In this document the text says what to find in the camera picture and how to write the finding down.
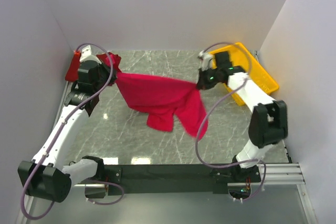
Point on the pink t-shirt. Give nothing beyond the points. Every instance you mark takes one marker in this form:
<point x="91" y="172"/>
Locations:
<point x="162" y="98"/>

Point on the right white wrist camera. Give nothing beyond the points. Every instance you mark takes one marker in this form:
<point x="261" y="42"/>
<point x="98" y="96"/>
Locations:
<point x="206" y="60"/>

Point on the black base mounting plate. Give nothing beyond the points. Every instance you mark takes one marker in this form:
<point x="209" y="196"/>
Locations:
<point x="178" y="178"/>

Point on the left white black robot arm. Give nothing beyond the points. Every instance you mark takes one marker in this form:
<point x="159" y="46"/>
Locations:
<point x="46" y="176"/>

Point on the folded dark red t-shirt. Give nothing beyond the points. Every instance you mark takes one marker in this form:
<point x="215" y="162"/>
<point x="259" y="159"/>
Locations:
<point x="72" y="73"/>

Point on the yellow plastic tray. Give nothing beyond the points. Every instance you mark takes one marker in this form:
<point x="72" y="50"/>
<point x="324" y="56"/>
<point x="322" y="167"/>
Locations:
<point x="240" y="56"/>

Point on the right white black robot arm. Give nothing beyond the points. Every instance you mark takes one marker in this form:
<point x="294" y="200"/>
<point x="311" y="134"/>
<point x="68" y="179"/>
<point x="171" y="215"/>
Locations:
<point x="268" y="123"/>

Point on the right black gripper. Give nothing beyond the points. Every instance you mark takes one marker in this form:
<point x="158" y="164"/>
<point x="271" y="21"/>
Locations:
<point x="202" y="84"/>

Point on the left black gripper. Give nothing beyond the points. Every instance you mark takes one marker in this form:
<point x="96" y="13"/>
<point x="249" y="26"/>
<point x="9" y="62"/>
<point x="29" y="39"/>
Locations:
<point x="107" y="69"/>

